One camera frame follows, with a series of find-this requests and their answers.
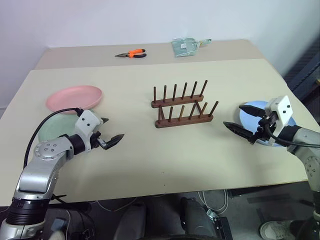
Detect white cable under table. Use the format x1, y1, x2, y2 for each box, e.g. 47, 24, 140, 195
197, 189, 230, 214

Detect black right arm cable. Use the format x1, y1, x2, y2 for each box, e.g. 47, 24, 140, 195
262, 121, 320, 149

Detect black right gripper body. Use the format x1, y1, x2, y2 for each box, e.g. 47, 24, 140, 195
249, 112, 279, 146

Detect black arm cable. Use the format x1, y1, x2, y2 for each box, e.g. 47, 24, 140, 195
23, 107, 86, 169
262, 121, 320, 149

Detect green packaged dustpan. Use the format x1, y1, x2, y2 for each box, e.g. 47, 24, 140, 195
171, 37, 213, 59

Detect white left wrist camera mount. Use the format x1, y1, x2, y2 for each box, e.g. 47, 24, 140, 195
73, 110, 104, 152

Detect wooden dish rack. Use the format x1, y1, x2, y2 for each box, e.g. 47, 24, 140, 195
150, 79, 220, 129

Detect dark rounded shape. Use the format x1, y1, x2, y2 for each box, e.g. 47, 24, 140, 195
179, 196, 216, 240

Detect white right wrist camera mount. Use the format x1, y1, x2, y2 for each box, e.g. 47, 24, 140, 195
264, 95, 294, 147

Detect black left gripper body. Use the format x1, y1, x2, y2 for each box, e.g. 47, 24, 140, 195
88, 131, 106, 151

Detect green plate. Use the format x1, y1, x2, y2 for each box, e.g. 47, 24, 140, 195
37, 109, 96, 144

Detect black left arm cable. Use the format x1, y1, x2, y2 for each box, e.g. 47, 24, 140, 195
23, 107, 86, 169

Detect pink plate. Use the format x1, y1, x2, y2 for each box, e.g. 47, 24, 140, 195
45, 85, 104, 116

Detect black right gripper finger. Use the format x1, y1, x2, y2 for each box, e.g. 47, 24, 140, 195
222, 121, 256, 144
238, 104, 266, 118

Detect orange-handled pliers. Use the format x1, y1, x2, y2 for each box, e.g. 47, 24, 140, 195
114, 48, 148, 60

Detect black ribbed panel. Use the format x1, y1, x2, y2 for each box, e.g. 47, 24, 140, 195
284, 36, 320, 101

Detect blue plate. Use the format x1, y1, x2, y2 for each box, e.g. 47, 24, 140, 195
238, 100, 297, 149

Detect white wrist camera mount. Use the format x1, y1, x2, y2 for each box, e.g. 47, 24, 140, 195
73, 110, 104, 152
264, 95, 294, 147

